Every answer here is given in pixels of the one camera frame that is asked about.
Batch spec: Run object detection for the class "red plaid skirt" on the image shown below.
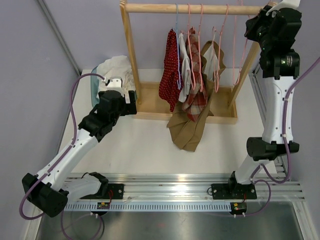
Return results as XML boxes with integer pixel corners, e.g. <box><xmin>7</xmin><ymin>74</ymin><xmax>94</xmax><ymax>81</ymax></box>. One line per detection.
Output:
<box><xmin>182</xmin><ymin>27</ymin><xmax>208</xmax><ymax>122</ymax></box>

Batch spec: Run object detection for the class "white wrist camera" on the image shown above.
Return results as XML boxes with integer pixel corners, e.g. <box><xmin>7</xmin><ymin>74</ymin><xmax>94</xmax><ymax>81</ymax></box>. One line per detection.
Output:
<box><xmin>265</xmin><ymin>0</ymin><xmax>301</xmax><ymax>16</ymax></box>
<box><xmin>103</xmin><ymin>76</ymin><xmax>124</xmax><ymax>95</ymax></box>

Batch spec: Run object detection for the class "blue wire hanger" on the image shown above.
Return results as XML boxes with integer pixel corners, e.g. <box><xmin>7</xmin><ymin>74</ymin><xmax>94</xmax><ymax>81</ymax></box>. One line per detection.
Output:
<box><xmin>174</xmin><ymin>3</ymin><xmax>182</xmax><ymax>90</ymax></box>

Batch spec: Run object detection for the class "tan skirt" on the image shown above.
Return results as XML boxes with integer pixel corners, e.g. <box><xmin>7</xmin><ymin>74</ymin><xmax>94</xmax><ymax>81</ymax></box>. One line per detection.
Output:
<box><xmin>166</xmin><ymin>40</ymin><xmax>226</xmax><ymax>152</ymax></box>

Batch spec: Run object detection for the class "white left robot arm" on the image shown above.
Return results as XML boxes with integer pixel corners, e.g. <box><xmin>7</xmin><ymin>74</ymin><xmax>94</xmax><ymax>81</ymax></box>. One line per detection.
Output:
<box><xmin>22</xmin><ymin>90</ymin><xmax>137</xmax><ymax>218</ymax></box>

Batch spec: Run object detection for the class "small white skirt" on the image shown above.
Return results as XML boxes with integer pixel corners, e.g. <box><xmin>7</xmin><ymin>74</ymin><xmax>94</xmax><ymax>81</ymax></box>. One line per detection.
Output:
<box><xmin>178</xmin><ymin>33</ymin><xmax>191</xmax><ymax>103</ymax></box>

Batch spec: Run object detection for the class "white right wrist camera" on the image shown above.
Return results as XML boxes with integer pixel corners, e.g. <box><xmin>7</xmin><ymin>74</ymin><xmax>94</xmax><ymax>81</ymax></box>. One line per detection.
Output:
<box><xmin>265</xmin><ymin>0</ymin><xmax>301</xmax><ymax>16</ymax></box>

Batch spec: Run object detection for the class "slotted cable duct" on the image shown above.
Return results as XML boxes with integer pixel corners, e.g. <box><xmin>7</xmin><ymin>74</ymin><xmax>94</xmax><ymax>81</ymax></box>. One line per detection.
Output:
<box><xmin>64</xmin><ymin>201</ymin><xmax>231</xmax><ymax>212</ymax></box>

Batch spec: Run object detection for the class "aluminium frame rail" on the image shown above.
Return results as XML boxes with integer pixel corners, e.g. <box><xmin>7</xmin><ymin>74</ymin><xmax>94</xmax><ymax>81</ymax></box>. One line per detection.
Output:
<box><xmin>37</xmin><ymin>0</ymin><xmax>306</xmax><ymax>203</ymax></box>

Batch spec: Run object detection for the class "teal plastic bin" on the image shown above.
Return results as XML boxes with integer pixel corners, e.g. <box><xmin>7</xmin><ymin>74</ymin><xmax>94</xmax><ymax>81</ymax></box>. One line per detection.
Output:
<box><xmin>90</xmin><ymin>75</ymin><xmax>100</xmax><ymax>107</ymax></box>

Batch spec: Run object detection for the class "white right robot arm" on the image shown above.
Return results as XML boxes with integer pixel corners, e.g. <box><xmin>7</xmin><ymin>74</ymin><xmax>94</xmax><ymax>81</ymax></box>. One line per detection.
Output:
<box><xmin>211</xmin><ymin>2</ymin><xmax>302</xmax><ymax>200</ymax></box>

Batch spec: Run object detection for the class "red polka dot skirt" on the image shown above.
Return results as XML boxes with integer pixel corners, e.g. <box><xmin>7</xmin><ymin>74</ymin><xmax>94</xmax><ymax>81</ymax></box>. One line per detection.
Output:
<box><xmin>158</xmin><ymin>29</ymin><xmax>181</xmax><ymax>112</ymax></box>

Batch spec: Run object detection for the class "pink wire hanger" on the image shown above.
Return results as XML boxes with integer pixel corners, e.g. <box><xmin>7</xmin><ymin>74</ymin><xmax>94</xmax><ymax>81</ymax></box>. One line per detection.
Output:
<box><xmin>213</xmin><ymin>4</ymin><xmax>229</xmax><ymax>93</ymax></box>
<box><xmin>187</xmin><ymin>3</ymin><xmax>196</xmax><ymax>90</ymax></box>
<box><xmin>231</xmin><ymin>0</ymin><xmax>253</xmax><ymax>86</ymax></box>
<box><xmin>197</xmin><ymin>3</ymin><xmax>204</xmax><ymax>93</ymax></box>

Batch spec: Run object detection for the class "wooden clothes rack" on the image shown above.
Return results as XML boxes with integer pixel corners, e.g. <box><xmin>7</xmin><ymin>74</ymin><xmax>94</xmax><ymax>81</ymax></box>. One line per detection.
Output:
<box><xmin>119</xmin><ymin>0</ymin><xmax>262</xmax><ymax>125</ymax></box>

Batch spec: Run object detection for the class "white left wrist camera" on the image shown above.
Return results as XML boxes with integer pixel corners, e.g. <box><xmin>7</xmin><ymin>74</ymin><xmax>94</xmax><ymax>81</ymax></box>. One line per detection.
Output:
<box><xmin>103</xmin><ymin>76</ymin><xmax>124</xmax><ymax>95</ymax></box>

